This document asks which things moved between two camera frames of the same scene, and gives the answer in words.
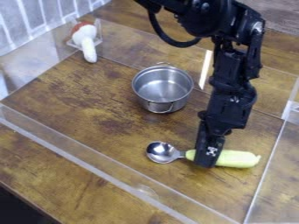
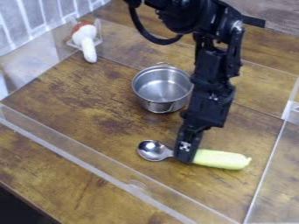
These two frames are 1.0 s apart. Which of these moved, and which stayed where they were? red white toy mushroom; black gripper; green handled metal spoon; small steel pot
Moved: black gripper; green handled metal spoon
Stayed: small steel pot; red white toy mushroom
